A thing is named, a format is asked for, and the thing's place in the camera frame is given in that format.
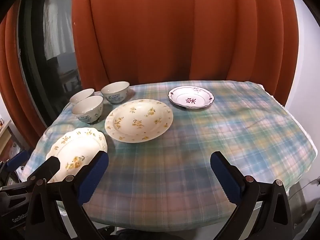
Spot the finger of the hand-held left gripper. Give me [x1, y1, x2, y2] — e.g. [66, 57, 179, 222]
[0, 151, 29, 184]
[27, 156, 61, 182]

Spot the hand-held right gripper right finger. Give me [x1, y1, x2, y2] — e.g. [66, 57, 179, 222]
[210, 151, 294, 240]

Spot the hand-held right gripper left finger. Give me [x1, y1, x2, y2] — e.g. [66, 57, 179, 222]
[25, 151, 109, 240]

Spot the scalloped yellow floral plate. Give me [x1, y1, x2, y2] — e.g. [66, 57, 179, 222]
[46, 127, 108, 183]

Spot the large round yellow floral plate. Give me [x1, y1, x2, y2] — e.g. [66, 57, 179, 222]
[104, 99, 174, 143]

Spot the blue patterned ceramic bowl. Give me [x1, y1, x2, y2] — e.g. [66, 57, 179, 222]
[72, 95, 104, 125]
[101, 81, 130, 105]
[69, 88, 95, 105]

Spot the red patterned scalloped plate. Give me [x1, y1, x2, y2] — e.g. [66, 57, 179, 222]
[168, 86, 215, 110]

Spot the cream shelf unit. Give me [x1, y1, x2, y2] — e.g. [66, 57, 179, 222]
[0, 119, 28, 160]

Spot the pastel plaid tablecloth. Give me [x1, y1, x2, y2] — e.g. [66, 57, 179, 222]
[21, 81, 316, 230]

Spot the dark glass window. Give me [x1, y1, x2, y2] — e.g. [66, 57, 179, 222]
[16, 0, 82, 128]

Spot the orange curtain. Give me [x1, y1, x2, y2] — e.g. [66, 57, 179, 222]
[0, 0, 300, 143]

